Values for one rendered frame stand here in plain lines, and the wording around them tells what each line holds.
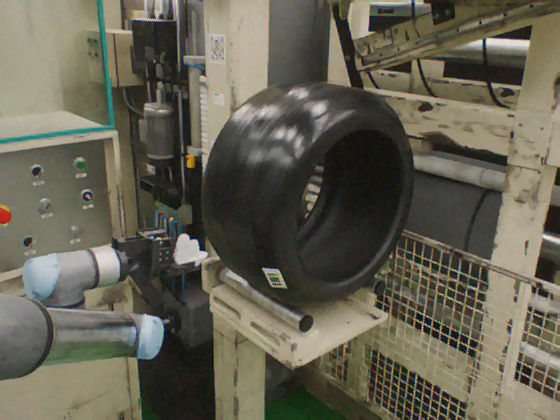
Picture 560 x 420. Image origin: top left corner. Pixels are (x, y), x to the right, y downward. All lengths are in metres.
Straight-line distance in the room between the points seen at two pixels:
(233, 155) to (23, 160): 0.65
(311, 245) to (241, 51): 0.59
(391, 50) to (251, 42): 0.39
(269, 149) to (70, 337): 0.58
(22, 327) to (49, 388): 1.21
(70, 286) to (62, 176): 0.70
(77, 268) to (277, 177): 0.43
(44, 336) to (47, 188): 1.00
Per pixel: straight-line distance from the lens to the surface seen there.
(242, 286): 1.47
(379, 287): 1.51
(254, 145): 1.18
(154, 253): 1.07
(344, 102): 1.23
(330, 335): 1.47
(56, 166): 1.67
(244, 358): 1.81
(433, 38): 1.50
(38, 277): 1.00
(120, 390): 2.02
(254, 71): 1.50
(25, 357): 0.70
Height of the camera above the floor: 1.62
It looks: 21 degrees down
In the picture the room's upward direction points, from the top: 1 degrees clockwise
